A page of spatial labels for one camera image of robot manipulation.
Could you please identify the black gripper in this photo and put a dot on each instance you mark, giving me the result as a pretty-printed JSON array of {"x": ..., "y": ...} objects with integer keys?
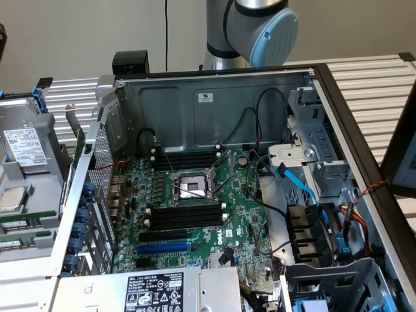
[{"x": 2, "y": 40}]

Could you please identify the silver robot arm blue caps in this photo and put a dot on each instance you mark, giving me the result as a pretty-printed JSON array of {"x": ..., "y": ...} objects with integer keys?
[{"x": 247, "y": 29}]

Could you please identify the black table end cap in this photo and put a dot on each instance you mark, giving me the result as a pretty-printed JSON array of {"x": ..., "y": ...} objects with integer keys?
[
  {"x": 45, "y": 82},
  {"x": 407, "y": 57}
]

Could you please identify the blue disk caddy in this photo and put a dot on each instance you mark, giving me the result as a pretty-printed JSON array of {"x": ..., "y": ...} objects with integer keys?
[{"x": 39, "y": 97}]

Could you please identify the silver hard disk white label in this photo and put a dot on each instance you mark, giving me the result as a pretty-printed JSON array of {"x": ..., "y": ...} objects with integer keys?
[{"x": 22, "y": 143}]

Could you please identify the green graphics card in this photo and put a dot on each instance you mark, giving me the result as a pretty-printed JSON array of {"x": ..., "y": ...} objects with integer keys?
[{"x": 79, "y": 143}]

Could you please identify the black box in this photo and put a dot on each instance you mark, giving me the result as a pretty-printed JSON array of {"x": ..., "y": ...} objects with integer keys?
[{"x": 130, "y": 61}]

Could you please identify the grey parts rack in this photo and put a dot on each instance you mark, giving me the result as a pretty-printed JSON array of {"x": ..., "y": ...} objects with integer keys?
[{"x": 42, "y": 195}]

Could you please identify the silver CPU chip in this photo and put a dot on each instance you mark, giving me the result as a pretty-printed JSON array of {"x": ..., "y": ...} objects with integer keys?
[{"x": 11, "y": 200}]

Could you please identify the open metal PC case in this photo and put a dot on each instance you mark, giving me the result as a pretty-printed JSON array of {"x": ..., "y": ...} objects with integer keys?
[{"x": 182, "y": 117}]

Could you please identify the metal locking lever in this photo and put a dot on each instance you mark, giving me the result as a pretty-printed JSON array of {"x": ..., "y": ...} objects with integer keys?
[
  {"x": 164, "y": 156},
  {"x": 224, "y": 186}
]

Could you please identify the CPU socket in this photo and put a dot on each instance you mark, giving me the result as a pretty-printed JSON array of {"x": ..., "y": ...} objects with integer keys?
[{"x": 190, "y": 188}]

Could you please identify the metal socket cover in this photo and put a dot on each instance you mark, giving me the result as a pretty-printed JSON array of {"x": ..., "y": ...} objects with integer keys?
[{"x": 222, "y": 162}]

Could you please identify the long black expansion slot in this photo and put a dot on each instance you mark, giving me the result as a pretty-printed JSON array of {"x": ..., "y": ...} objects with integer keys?
[{"x": 162, "y": 235}]

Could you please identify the blue expansion slot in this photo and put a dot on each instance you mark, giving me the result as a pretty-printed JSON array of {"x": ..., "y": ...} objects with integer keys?
[{"x": 162, "y": 248}]

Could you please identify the short black expansion slot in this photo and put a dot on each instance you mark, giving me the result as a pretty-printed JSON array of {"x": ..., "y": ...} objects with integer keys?
[{"x": 143, "y": 263}]

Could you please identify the round coin battery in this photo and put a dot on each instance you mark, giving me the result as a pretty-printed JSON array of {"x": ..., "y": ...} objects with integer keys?
[{"x": 242, "y": 160}]

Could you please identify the grey power supply unit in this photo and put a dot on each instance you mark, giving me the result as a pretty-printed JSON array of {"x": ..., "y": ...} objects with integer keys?
[{"x": 107, "y": 292}]

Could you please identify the green Dell motherboard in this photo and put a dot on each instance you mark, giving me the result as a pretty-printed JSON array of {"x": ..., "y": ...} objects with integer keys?
[{"x": 240, "y": 208}]

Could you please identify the silver chipset heatsink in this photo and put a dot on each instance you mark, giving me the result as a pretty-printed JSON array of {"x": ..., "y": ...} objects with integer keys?
[{"x": 217, "y": 259}]

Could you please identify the metal disk bay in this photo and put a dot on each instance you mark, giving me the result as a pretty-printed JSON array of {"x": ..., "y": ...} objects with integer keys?
[{"x": 325, "y": 139}]

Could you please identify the blue plastic latch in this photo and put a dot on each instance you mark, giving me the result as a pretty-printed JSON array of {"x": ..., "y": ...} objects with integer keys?
[{"x": 343, "y": 245}]

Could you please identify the dark framed panel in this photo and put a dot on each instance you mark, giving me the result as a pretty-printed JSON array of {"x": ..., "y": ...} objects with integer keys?
[{"x": 395, "y": 152}]

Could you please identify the grey drive cage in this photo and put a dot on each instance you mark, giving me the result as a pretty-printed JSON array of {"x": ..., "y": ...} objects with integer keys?
[{"x": 341, "y": 279}]

